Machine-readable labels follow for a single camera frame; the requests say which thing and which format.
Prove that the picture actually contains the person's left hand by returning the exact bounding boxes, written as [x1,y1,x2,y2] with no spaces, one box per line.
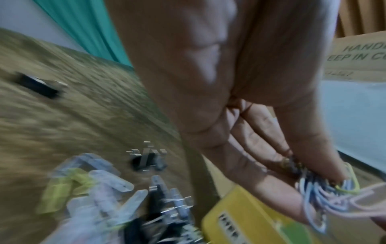
[104,0,361,225]

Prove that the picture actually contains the bunch of pastel paper clips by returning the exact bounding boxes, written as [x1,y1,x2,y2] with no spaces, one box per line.
[280,152,386,234]

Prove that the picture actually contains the black binder clip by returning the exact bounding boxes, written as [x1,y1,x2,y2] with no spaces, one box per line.
[126,141,168,172]
[14,72,69,100]

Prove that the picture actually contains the teal curtain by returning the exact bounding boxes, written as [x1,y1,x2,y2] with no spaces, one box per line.
[33,0,134,68]

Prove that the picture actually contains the tan woven mat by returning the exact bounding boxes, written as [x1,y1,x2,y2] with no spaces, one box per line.
[0,27,224,244]

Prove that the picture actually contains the pile of black binder clips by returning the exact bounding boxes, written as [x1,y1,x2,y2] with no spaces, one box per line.
[123,175,209,244]

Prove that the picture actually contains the brown cardboard box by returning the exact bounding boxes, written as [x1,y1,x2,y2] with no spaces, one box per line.
[322,32,386,83]

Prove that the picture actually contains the yellow box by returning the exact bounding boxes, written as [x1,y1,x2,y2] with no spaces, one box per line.
[201,185,332,244]

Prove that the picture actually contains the pile of pastel plastic clips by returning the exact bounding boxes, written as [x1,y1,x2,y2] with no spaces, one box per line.
[35,152,149,244]

